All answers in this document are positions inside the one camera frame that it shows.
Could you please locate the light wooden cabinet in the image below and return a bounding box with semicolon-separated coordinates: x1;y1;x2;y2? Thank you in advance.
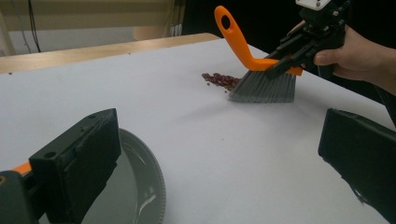
0;0;188;42

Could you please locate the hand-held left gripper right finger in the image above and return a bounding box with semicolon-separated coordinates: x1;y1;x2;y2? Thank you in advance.
318;107;396;224

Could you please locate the black hanging cable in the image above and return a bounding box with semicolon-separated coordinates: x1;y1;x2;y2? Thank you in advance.
27;0;42;53

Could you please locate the white table cover board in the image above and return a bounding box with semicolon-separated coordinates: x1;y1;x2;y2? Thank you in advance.
0;38;396;224

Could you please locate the grey dustpan with orange edge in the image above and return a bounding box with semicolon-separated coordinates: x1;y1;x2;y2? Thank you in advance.
12;128;167;224

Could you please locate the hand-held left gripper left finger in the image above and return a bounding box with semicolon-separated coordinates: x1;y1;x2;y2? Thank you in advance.
29;107;122;224

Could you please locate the pile of red beans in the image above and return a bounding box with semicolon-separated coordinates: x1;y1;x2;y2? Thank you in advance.
201;72;241;93

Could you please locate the wooden table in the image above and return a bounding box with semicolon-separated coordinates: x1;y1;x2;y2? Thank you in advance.
0;32;220;75

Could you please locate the orange brush with grey bristles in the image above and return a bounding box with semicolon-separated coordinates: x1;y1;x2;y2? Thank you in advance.
214;5;304;104

